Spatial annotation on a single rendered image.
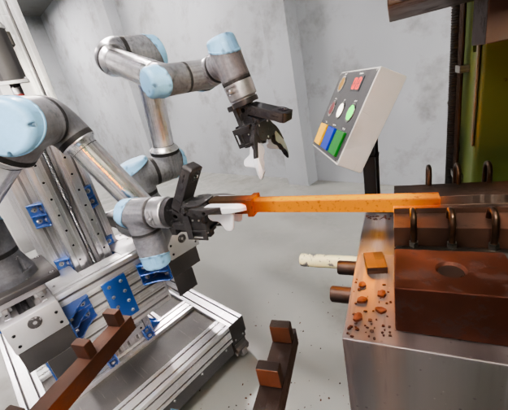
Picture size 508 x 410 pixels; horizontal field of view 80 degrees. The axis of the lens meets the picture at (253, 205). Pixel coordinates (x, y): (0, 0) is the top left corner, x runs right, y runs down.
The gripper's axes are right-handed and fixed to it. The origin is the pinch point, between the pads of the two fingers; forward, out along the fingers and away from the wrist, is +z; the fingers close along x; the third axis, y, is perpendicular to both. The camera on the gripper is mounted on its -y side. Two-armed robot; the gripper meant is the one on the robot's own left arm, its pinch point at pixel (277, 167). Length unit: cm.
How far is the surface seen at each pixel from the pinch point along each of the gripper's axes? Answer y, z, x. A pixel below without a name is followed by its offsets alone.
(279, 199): -14.6, -1.1, 22.7
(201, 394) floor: 65, 88, 28
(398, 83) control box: -27.4, -7.9, -26.6
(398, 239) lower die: -35.1, 6.1, 25.9
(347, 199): -26.8, 1.4, 20.7
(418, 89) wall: 7, 32, -240
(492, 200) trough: -45.8, 7.2, 14.1
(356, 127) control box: -16.6, -1.2, -18.5
